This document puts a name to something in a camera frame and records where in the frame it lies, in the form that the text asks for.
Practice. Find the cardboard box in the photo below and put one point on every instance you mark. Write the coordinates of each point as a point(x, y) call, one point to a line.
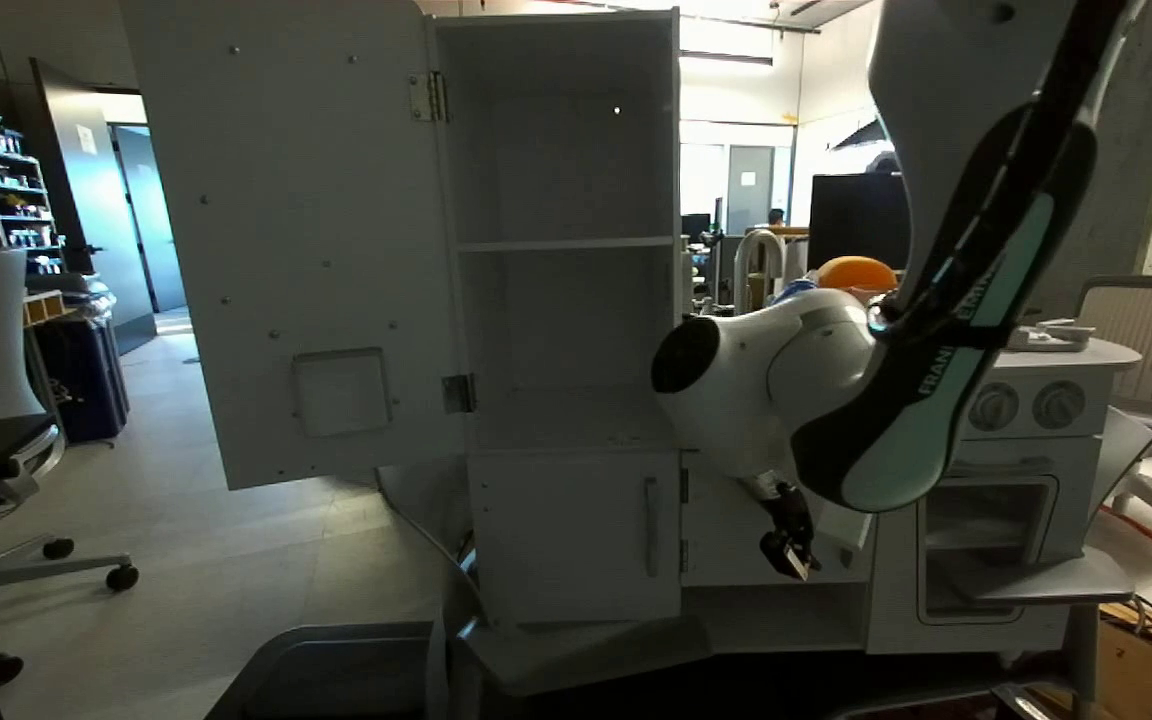
point(1137, 663)

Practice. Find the dark suitcase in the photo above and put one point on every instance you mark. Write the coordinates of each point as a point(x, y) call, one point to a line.
point(76, 383)

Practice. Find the tall white cabinet door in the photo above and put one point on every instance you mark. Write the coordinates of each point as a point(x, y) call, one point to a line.
point(298, 201)

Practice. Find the grey oven door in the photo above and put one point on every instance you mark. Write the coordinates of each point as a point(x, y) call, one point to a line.
point(1059, 579)

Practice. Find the black monitor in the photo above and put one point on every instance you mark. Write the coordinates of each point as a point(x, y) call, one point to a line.
point(858, 220)

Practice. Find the grey stove knob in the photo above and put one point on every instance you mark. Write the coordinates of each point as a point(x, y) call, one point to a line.
point(992, 404)
point(1059, 404)

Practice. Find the grey burner grate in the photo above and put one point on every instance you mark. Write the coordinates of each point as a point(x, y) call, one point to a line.
point(1054, 332)

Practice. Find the grey plastic chair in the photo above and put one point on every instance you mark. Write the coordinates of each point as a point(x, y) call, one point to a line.
point(323, 672)

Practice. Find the white toy kitchen unit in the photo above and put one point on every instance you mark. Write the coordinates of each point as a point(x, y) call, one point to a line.
point(561, 145)

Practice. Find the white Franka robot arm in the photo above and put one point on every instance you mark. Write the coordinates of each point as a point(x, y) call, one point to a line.
point(948, 267)

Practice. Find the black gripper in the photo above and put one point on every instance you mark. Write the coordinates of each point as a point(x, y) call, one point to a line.
point(787, 511)

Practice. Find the grey toy faucet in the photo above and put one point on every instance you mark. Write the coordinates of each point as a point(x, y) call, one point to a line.
point(748, 275)

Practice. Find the person in background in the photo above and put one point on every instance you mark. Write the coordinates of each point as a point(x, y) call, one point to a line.
point(773, 216)

